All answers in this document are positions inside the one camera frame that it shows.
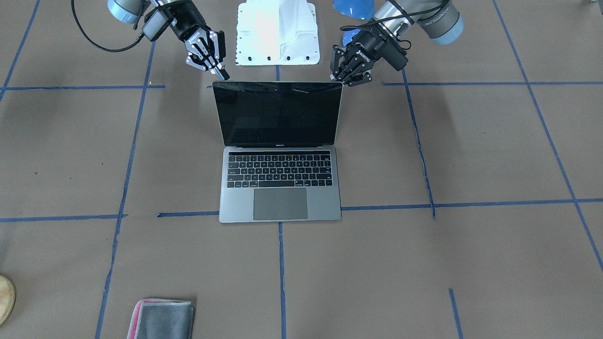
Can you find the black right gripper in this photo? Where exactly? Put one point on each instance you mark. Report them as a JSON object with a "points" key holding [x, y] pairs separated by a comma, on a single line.
{"points": [[185, 23]]}

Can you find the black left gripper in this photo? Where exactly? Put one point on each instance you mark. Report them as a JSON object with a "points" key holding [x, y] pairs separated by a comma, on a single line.
{"points": [[375, 45]]}

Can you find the grey laptop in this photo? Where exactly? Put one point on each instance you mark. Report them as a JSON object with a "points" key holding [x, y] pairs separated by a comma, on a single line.
{"points": [[279, 159]]}

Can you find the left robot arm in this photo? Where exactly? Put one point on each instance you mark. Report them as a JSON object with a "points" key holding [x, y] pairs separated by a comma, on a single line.
{"points": [[439, 19]]}

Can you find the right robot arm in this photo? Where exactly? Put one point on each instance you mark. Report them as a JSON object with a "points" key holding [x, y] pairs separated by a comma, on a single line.
{"points": [[131, 11]]}

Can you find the blue desk lamp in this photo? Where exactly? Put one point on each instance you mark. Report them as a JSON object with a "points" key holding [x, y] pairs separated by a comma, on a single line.
{"points": [[360, 10]]}

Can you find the grey and pink folded cloth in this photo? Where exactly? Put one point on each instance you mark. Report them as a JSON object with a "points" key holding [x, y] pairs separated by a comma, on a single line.
{"points": [[161, 319]]}

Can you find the wooden mug tree stand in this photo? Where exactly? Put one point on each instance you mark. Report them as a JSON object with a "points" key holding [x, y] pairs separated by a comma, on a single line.
{"points": [[7, 298]]}

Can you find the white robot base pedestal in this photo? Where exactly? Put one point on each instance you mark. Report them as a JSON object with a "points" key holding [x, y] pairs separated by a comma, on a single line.
{"points": [[277, 32]]}

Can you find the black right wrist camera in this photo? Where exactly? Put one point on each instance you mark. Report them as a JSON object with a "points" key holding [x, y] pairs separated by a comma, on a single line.
{"points": [[155, 23]]}

